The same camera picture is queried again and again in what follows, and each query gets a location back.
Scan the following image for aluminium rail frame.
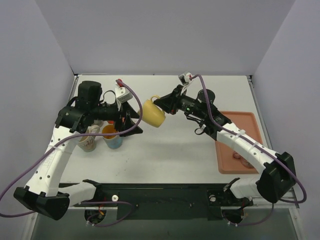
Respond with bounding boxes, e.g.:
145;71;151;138
21;74;301;240

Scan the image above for white patterned mug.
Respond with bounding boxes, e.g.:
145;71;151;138
93;120;104;127

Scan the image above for beige patterned mug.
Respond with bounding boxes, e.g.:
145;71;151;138
77;125;101;152

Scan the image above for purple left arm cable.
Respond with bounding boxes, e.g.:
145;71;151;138
0;81;145;228

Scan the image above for pink mug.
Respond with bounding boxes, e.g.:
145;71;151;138
232;151;254;169

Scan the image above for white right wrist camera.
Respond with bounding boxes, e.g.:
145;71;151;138
178;72;192;87

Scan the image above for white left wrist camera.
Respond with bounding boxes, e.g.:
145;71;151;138
114;78;133;104

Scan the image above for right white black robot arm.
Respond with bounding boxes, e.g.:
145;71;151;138
153;85;296;205

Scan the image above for yellow mug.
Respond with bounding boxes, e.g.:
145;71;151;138
137;95;166;128

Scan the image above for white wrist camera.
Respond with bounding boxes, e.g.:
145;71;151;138
178;72;192;87
114;78;133;104

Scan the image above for pink plastic tray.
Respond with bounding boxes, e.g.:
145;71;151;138
214;111;263;175

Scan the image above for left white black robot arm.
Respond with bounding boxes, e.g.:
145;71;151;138
13;79;143;220

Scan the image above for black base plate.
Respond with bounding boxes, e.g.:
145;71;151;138
59;182;253;221

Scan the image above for blue mug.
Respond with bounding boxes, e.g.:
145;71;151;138
101;124;123;149

